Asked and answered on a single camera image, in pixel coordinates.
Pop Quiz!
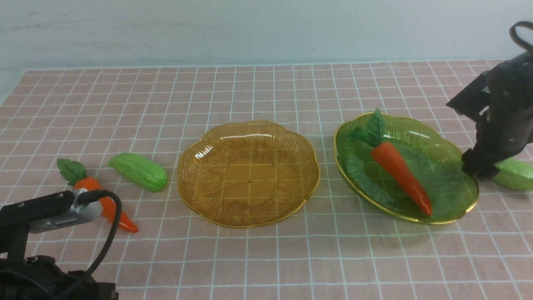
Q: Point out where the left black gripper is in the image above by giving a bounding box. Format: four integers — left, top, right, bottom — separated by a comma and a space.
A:
0, 190, 119, 300

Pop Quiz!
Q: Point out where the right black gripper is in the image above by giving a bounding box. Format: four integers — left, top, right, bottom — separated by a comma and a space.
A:
447, 52, 532, 180

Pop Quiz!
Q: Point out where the green cucumber toy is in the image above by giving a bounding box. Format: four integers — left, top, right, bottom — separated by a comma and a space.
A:
108, 152, 168, 193
493, 159, 533, 192

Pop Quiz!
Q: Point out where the orange carrot toy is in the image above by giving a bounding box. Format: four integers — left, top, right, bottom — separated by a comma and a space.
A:
359, 109, 433, 216
56, 159, 139, 233

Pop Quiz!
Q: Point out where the green ribbed plastic plate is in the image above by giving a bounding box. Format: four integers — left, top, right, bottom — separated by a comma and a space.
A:
334, 113, 479, 225

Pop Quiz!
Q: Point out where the amber ribbed plastic plate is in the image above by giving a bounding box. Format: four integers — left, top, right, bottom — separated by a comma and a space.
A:
177, 121, 321, 228

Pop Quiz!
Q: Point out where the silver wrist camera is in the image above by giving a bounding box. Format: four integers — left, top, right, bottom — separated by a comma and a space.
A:
29, 188, 103, 234

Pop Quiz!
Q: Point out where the black camera cable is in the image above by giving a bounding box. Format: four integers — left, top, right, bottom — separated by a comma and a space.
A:
52, 190, 122, 300

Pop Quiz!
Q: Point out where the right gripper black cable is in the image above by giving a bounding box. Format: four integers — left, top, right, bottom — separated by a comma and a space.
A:
509, 21, 533, 54

